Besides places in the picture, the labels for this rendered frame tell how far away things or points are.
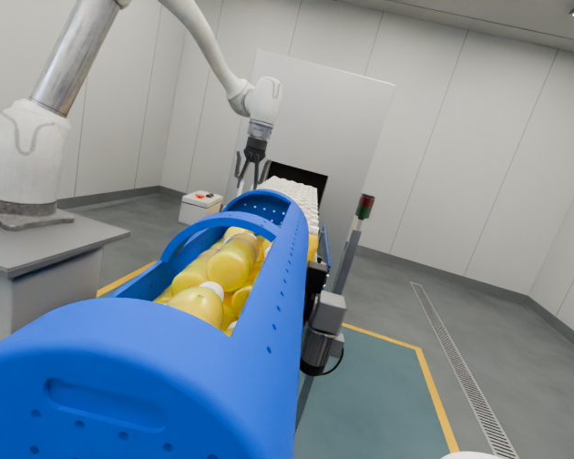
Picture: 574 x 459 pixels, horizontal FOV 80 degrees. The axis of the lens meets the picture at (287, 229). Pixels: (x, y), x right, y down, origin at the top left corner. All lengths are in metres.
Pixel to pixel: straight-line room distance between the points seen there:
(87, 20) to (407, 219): 4.85
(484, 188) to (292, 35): 3.55
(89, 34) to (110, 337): 1.09
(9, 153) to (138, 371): 0.85
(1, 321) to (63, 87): 0.66
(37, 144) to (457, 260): 5.41
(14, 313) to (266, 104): 0.93
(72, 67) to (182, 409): 1.11
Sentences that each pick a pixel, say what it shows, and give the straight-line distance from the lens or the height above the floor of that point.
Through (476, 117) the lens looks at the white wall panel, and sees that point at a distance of 5.63.
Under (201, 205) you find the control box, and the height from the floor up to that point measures 1.09.
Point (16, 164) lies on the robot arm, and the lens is 1.04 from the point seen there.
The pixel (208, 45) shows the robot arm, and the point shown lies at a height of 1.61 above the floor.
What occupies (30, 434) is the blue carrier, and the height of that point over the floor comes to 1.15.
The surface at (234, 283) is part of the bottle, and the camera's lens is 0.58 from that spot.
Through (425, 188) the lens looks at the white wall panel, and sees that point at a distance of 5.46.
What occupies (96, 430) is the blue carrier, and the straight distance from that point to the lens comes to 0.30.
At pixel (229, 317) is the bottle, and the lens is 0.60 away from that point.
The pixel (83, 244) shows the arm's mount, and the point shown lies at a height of 1.02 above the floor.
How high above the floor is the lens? 1.38
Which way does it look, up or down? 14 degrees down
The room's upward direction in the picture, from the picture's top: 15 degrees clockwise
